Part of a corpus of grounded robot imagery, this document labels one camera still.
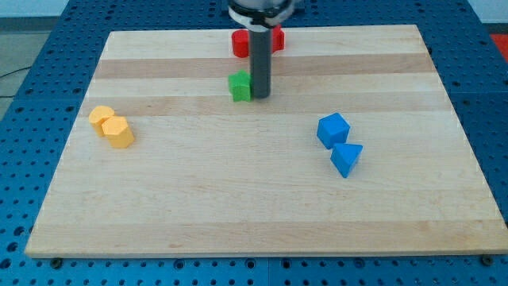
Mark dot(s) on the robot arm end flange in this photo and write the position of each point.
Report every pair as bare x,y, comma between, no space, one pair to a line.
260,15

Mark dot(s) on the green star block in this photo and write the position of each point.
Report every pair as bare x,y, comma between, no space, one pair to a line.
239,84

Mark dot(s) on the blue cube block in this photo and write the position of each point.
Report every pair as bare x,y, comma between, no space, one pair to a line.
332,129

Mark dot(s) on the blue triangle block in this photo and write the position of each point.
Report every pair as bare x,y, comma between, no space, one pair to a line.
344,157

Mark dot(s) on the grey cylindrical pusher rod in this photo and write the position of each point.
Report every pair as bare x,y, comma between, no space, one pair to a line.
260,63

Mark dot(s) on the wooden board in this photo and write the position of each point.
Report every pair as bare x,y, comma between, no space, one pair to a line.
210,177

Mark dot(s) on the red cylinder block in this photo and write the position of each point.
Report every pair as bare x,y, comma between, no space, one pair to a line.
240,43

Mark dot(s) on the red block behind rod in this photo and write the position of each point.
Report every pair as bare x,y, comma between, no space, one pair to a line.
277,39

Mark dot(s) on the yellow hexagon block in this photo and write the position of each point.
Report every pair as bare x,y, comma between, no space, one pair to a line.
117,132

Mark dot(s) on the yellow cylinder block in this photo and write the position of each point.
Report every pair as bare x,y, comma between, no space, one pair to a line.
98,116

